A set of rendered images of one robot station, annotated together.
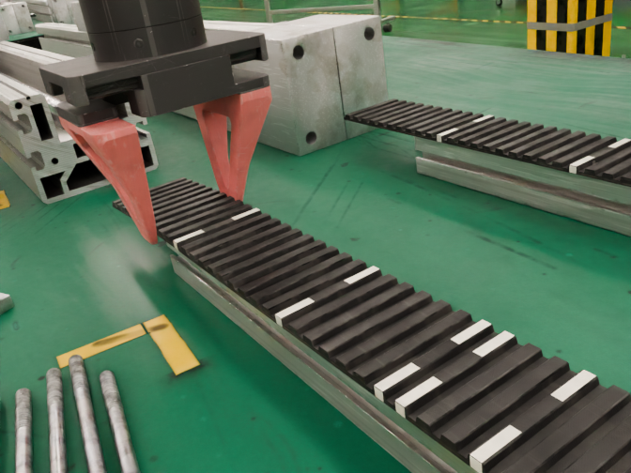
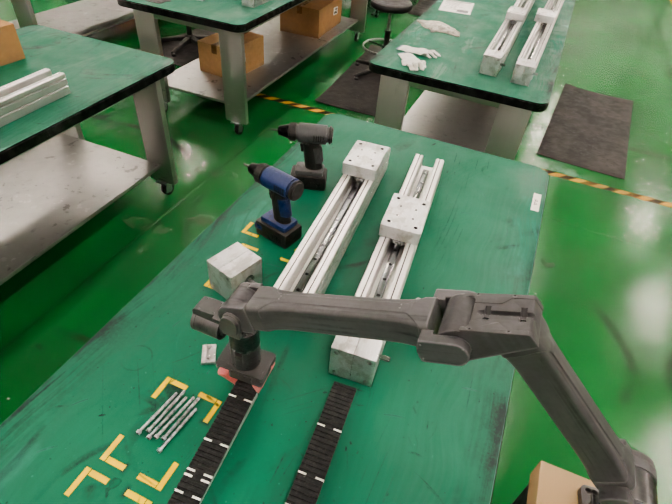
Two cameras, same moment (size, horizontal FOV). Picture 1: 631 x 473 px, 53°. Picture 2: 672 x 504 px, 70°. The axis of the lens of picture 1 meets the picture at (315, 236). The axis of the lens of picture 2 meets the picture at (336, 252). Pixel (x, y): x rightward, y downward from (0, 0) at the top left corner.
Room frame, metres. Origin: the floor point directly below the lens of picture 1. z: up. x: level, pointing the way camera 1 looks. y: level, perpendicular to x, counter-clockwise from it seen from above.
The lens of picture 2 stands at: (0.07, -0.44, 1.70)
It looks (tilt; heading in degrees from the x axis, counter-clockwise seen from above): 42 degrees down; 46
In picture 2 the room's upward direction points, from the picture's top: 6 degrees clockwise
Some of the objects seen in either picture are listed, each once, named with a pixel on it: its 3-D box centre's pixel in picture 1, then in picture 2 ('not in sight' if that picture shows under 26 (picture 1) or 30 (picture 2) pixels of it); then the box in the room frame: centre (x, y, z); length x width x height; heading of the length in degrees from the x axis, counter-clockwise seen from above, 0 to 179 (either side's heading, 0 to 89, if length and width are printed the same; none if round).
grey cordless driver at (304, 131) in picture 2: not in sight; (300, 154); (0.91, 0.64, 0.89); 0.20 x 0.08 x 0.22; 136
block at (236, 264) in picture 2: not in sight; (238, 275); (0.49, 0.34, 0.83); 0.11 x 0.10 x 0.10; 99
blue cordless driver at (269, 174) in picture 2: not in sight; (270, 201); (0.69, 0.48, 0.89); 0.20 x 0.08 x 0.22; 103
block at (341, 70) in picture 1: (321, 77); (362, 353); (0.57, -0.03, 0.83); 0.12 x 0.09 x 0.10; 121
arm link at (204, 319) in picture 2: not in sight; (223, 315); (0.32, 0.10, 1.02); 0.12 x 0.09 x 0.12; 117
